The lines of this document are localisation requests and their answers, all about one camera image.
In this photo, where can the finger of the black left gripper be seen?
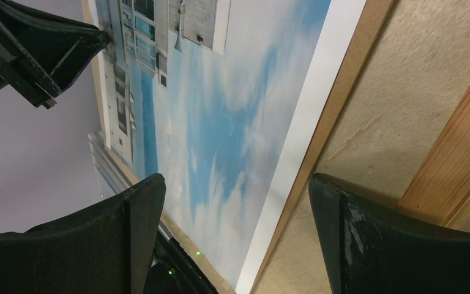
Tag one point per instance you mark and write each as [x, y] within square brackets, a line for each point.
[41, 54]

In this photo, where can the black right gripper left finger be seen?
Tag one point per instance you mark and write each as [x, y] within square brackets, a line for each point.
[104, 248]

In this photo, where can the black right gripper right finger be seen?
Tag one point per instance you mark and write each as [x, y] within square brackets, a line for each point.
[370, 248]

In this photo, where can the building and sky photo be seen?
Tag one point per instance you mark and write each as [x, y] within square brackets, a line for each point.
[227, 121]

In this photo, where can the brown frame backing board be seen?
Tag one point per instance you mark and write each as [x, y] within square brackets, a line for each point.
[332, 109]

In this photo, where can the yellow picture frame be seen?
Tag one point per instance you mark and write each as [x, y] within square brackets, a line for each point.
[441, 187]

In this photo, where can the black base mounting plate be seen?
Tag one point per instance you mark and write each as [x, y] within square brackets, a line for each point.
[174, 271]

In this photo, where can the aluminium rail frame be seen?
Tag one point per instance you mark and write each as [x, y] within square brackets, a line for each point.
[111, 179]

